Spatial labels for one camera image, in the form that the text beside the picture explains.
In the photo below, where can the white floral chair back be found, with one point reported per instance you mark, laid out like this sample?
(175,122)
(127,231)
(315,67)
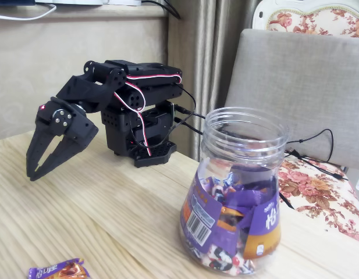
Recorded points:
(313,20)

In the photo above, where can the clear plastic candy jar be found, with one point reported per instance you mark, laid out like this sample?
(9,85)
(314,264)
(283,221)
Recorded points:
(201,215)

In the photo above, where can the grey chair back cushion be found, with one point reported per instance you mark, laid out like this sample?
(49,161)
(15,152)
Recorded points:
(313,87)

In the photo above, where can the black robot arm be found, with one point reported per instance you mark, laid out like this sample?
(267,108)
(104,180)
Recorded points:
(86,90)

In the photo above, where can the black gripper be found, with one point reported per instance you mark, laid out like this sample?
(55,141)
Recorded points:
(77,125)

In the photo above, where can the purple candy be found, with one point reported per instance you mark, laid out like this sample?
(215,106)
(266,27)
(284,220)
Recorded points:
(60,270)

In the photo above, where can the floral seat cushion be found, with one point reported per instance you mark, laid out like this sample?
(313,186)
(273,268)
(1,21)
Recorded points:
(319,191)

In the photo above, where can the white flat device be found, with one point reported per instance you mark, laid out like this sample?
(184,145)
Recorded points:
(80,1)

